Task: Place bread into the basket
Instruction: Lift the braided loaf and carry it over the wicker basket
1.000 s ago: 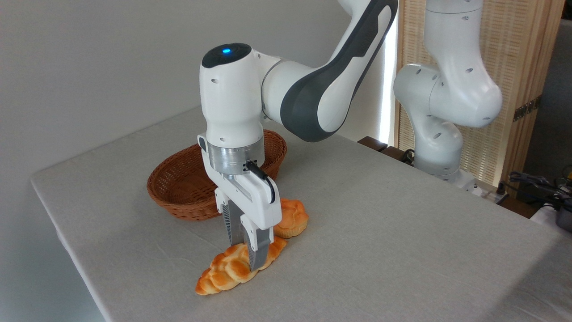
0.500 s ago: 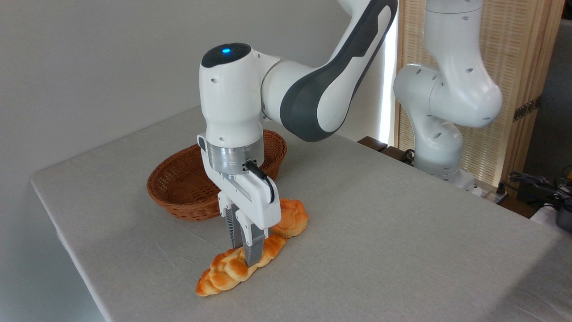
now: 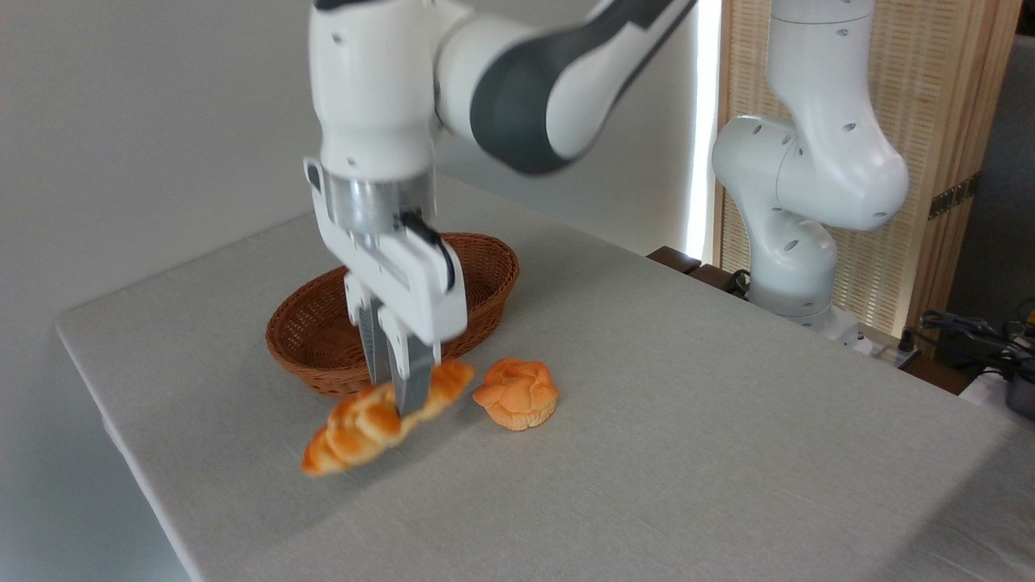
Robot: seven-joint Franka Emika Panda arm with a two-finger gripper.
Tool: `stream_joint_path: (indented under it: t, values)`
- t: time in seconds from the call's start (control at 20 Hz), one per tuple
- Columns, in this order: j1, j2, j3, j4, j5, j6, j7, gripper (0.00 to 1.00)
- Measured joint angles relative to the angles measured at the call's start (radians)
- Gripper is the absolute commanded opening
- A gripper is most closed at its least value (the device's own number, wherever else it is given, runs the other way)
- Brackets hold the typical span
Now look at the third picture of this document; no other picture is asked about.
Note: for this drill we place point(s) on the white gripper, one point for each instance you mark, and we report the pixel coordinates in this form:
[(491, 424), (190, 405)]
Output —
[(412, 283)]

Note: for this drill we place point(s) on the long braided bread loaf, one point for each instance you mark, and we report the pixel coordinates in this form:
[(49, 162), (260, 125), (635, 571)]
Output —
[(360, 428)]

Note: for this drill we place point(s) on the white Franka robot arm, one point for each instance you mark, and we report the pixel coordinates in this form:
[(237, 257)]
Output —
[(517, 89)]

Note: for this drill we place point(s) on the round orange bread bun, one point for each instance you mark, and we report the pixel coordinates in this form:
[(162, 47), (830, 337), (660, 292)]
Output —
[(517, 394)]

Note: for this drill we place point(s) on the brown wicker basket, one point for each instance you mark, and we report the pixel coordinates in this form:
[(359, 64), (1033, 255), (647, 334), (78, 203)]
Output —
[(489, 271)]

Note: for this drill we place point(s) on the grey tablecloth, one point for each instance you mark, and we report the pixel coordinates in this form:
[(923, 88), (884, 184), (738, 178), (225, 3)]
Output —
[(687, 453)]

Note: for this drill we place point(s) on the dark brown wooden bench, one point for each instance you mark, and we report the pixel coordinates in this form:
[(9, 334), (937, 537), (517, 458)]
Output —
[(687, 265)]

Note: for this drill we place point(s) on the white power strip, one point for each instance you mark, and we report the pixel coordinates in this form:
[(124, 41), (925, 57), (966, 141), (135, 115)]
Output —
[(889, 349)]

